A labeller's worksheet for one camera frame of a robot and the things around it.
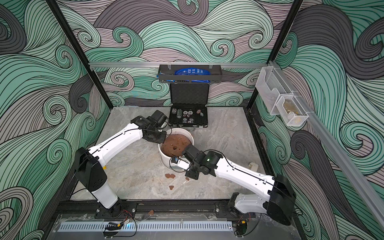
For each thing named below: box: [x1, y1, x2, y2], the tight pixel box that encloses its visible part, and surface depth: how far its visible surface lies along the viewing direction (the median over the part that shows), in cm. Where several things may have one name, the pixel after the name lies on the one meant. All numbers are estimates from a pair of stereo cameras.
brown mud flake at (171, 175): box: [165, 173, 176, 179], surface depth 87 cm
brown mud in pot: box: [161, 134, 192, 157], surface depth 87 cm
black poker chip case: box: [169, 83, 210, 128], surface depth 113 cm
